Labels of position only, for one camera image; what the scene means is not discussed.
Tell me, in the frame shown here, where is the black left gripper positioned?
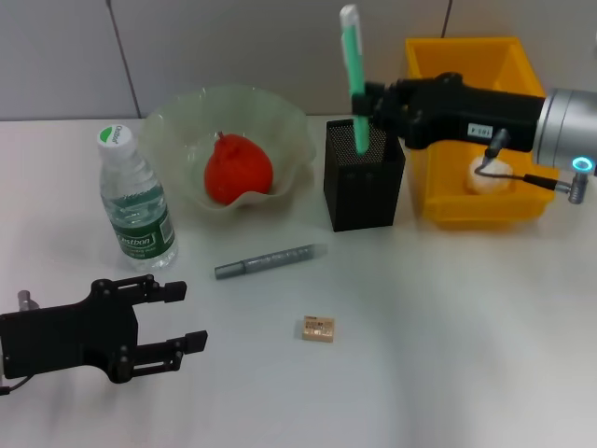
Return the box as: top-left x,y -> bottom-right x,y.
0,274 -> 209,385

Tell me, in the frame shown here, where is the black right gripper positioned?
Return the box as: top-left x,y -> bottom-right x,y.
352,72 -> 548,154

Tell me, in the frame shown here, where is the clear green-label water bottle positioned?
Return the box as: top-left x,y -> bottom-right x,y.
96,123 -> 179,273

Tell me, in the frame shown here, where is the beige eraser block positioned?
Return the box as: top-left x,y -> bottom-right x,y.
299,315 -> 337,345

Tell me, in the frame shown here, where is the red-orange toy orange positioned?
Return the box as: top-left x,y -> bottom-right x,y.
203,132 -> 274,205

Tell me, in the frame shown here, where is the white paper ball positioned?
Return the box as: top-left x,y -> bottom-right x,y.
464,156 -> 517,195

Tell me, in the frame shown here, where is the silver glitter marker pen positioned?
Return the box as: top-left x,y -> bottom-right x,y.
214,243 -> 327,281

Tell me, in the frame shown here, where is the black mesh pen holder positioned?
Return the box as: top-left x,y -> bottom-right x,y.
323,115 -> 407,233

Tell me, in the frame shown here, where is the translucent green wavy fruit bowl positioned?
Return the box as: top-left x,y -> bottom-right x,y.
142,84 -> 317,217

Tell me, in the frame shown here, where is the yellow plastic bin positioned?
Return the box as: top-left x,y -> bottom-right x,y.
403,36 -> 561,230

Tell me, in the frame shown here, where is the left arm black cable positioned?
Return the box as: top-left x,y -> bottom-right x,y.
0,377 -> 30,398

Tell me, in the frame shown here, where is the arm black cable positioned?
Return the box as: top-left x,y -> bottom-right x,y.
0,377 -> 30,398
473,130 -> 590,205

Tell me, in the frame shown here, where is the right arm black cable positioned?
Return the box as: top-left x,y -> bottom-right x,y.
473,130 -> 590,205

